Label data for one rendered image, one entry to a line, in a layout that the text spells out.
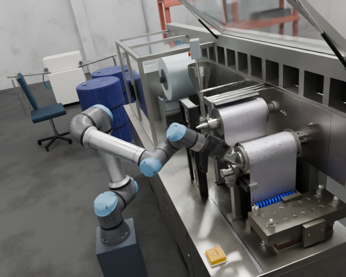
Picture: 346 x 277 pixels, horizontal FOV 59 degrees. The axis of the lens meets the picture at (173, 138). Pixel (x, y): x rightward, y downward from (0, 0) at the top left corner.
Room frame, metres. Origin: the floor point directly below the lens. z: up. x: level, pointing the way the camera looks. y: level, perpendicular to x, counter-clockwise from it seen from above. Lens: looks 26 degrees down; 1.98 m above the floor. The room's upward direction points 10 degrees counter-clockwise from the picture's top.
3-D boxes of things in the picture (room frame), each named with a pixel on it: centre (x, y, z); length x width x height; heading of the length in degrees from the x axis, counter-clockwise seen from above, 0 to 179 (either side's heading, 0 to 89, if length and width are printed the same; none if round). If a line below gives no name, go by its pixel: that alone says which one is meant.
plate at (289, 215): (1.03, -0.49, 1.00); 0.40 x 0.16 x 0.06; 103
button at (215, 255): (0.97, -0.10, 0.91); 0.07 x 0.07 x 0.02; 13
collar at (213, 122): (1.41, -0.21, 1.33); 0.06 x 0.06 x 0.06; 13
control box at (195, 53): (1.72, -0.20, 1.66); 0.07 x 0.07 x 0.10; 78
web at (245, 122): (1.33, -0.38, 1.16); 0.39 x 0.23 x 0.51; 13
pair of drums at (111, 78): (4.64, 0.87, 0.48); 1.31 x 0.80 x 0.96; 6
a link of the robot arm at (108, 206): (1.22, 0.37, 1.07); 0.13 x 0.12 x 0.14; 149
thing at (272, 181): (1.14, -0.42, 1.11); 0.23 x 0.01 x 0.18; 103
